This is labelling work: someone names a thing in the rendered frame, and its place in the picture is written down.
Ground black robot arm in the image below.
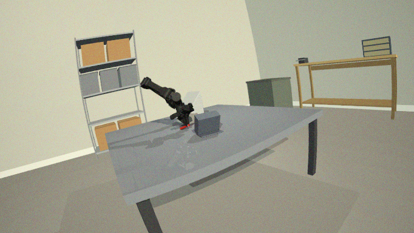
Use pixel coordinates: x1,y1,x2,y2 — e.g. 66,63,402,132
140,77,193,112

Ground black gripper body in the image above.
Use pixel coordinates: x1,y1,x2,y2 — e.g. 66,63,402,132
170,101,194,120

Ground dark grey square panel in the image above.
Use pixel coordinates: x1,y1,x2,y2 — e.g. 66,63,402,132
194,110,223,138

